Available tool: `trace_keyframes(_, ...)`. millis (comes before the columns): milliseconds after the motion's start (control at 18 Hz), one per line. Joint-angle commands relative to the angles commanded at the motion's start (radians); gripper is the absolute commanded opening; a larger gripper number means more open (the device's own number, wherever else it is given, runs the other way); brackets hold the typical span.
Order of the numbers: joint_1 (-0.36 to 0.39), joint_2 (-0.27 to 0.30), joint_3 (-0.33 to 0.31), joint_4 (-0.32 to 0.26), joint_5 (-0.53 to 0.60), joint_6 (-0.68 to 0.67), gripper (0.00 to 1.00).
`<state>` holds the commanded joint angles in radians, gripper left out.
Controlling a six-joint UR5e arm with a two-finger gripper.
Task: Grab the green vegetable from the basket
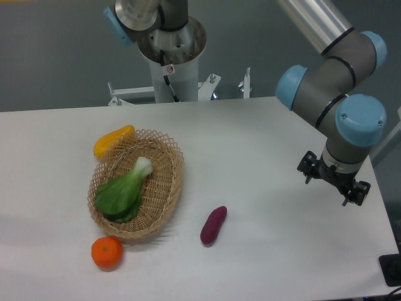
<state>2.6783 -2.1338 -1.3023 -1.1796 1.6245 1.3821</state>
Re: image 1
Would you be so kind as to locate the orange tangerine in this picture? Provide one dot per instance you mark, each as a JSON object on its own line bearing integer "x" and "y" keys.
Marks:
{"x": 107, "y": 252}

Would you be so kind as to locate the woven wicker basket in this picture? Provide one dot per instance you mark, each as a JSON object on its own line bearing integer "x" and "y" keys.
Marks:
{"x": 160, "y": 191}

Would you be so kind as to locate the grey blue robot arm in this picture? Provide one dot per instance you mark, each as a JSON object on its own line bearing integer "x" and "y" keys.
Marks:
{"x": 352, "y": 124}

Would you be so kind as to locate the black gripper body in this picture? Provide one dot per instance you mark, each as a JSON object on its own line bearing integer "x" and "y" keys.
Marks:
{"x": 342, "y": 181}

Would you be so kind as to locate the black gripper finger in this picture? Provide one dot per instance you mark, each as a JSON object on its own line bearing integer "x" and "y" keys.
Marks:
{"x": 308, "y": 166}
{"x": 356, "y": 193}

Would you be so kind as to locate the green bok choy vegetable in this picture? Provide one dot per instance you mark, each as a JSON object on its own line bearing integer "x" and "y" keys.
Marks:
{"x": 119, "y": 199}

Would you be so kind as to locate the black device at edge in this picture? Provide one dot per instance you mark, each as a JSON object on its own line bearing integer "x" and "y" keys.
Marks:
{"x": 390, "y": 266}

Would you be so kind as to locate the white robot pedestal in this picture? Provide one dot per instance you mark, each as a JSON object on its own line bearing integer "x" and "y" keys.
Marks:
{"x": 173, "y": 58}

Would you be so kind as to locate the yellow orange mango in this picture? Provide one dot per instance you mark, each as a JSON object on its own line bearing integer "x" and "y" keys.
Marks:
{"x": 104, "y": 142}

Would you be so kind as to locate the purple sweet potato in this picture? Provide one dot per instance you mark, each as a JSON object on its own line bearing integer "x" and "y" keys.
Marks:
{"x": 212, "y": 226}

